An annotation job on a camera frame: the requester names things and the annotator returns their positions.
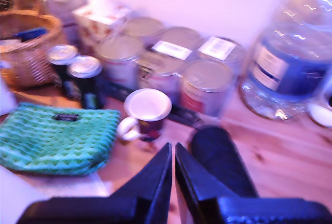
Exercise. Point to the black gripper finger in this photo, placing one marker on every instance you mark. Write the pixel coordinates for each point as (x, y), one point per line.
(197, 182)
(155, 182)

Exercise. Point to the black quilted case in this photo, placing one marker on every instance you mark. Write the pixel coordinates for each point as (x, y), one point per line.
(220, 161)

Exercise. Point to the dark flat box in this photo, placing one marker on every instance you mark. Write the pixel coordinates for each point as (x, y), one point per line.
(181, 115)

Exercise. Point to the green wave pattern pouch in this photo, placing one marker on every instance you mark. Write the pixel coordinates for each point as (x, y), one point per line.
(52, 143)

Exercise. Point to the black Pepsi can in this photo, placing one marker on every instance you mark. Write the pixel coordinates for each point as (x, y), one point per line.
(62, 53)
(86, 78)

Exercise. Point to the large clear water bottle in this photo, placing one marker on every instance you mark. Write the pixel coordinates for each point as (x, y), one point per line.
(285, 66)

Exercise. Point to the tissue box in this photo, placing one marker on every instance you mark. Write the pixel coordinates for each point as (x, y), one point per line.
(101, 24)

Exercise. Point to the white zip pouch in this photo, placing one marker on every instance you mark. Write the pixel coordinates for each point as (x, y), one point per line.
(6, 97)

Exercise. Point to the blue flat packet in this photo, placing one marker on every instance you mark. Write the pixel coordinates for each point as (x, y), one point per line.
(31, 33)

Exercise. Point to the small white round camera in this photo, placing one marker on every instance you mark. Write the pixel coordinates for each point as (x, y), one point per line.
(321, 113)

